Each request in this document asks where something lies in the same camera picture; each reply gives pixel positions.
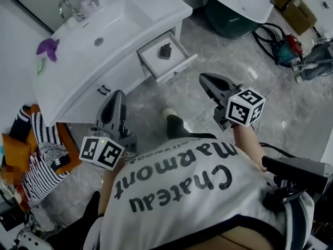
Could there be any black white striped knit garment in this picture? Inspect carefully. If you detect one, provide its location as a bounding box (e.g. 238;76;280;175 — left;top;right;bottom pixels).
9;105;72;208

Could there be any person's left forearm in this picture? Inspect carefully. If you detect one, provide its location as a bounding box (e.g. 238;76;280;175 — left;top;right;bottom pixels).
98;162;125;218

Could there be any person's white clog shoe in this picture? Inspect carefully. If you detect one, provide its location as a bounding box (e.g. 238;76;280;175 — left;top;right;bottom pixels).
161;107;179;121

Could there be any black chest-mounted device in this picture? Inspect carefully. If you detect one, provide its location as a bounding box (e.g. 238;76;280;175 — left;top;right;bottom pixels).
261;155;333;214

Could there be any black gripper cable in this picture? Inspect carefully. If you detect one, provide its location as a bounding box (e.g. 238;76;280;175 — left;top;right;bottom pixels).
259;142;298;159

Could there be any white and dark green bathtub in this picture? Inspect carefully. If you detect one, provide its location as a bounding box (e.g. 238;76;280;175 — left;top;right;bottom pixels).
199;0;275;40

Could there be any dark grey shoulder strap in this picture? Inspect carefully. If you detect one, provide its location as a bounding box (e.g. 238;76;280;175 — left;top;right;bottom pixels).
283;198;313;250

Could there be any chrome faucet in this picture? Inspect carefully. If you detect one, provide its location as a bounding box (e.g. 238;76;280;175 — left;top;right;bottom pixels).
58;0;85;23

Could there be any person's white printed t-shirt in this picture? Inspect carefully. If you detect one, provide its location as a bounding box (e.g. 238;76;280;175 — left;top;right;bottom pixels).
100;139;316;250

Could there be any person's neck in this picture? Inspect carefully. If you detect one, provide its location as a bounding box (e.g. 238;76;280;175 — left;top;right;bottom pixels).
215;225;287;250

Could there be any thin white floor cable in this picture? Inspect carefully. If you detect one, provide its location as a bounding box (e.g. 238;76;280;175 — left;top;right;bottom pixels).
256;69;287;135

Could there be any teal power tool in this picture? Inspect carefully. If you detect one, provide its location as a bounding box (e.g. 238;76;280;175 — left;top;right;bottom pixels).
252;23;287;63

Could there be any purple cloth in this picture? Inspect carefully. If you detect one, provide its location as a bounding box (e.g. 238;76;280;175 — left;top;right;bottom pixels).
35;37;61;63

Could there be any person's black trouser leg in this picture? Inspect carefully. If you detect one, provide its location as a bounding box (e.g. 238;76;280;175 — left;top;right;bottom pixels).
165;114;217;142

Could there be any small black bottle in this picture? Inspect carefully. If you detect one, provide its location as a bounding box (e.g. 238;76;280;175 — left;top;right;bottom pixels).
158;42;173;60

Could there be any green soap dish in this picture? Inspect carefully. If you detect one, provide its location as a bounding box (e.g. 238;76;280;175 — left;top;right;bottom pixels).
36;58;47;76

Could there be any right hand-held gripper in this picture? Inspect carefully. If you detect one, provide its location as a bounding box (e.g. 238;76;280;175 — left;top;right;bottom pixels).
199;72;266;131

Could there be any white vanity cabinet with sink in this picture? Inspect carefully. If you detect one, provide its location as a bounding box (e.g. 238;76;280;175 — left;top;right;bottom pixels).
30;0;194;127

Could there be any person's right forearm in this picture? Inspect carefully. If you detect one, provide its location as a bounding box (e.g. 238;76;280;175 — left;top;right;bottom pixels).
232;123;267;173

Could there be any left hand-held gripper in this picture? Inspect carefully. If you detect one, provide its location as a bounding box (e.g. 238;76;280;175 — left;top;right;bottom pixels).
79;90;138;171

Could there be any white drawer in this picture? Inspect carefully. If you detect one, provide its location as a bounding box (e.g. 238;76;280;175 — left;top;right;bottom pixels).
136;29;199;86

